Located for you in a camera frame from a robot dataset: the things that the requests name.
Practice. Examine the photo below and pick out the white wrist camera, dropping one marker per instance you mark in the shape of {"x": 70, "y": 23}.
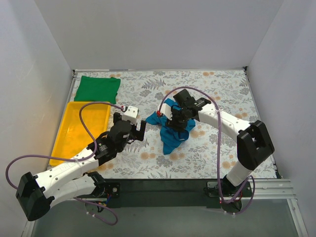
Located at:
{"x": 130, "y": 114}
{"x": 165, "y": 110}

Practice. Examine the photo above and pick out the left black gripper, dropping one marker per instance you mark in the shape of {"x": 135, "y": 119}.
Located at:
{"x": 134, "y": 131}

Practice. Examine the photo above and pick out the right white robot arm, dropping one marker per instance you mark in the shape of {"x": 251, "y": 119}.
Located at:
{"x": 254, "y": 144}

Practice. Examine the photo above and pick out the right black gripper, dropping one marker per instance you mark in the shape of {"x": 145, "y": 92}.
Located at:
{"x": 176, "y": 122}

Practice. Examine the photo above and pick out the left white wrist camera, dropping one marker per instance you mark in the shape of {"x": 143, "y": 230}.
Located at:
{"x": 130, "y": 114}

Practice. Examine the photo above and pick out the floral table mat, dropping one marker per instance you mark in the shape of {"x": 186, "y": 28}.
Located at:
{"x": 199, "y": 156}

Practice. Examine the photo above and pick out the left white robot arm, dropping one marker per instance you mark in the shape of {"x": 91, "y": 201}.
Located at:
{"x": 38, "y": 193}

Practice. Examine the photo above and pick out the blue t shirt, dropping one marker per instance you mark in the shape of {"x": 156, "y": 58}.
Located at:
{"x": 171, "y": 138}

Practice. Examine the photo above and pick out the yellow plastic tray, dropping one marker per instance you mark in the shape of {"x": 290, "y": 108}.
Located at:
{"x": 72, "y": 137}

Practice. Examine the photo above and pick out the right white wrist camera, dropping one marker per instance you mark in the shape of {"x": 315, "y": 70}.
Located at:
{"x": 165, "y": 110}

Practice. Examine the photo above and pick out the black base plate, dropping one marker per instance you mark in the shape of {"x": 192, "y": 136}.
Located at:
{"x": 159, "y": 193}

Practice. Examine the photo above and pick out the folded green t shirt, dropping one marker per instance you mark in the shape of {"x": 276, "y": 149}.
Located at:
{"x": 97, "y": 89}

